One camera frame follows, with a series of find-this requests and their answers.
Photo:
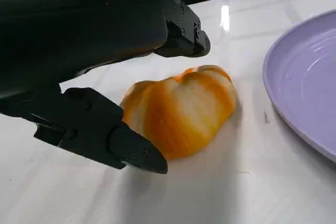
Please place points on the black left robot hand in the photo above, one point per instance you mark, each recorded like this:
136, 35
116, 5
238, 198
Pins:
78, 24

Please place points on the orange and white bread roll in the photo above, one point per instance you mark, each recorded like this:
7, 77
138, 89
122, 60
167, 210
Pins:
183, 113

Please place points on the lilac plate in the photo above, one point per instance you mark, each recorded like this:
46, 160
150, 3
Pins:
307, 77

